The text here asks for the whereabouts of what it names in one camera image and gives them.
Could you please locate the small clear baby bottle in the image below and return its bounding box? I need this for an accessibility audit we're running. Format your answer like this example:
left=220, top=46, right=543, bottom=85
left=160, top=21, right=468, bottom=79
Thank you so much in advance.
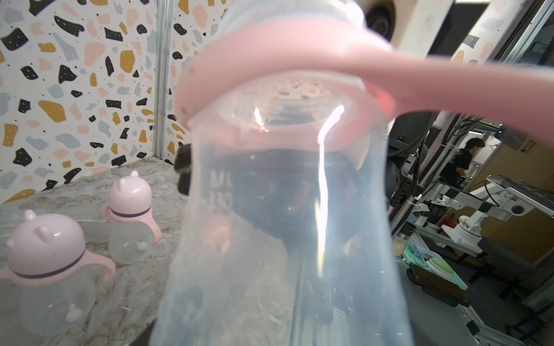
left=1, top=210, right=115, bottom=337

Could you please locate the person in background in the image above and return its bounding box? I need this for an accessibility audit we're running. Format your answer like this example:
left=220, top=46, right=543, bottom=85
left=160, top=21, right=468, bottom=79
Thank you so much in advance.
left=439, top=138, right=486, bottom=189

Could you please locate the left corner aluminium post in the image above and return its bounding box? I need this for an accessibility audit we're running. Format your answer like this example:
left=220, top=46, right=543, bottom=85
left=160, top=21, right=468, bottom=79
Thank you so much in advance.
left=153, top=0, right=173, bottom=161

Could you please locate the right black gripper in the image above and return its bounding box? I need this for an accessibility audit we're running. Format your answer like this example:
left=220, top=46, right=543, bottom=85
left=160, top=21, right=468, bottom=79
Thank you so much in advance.
left=175, top=145, right=368, bottom=254

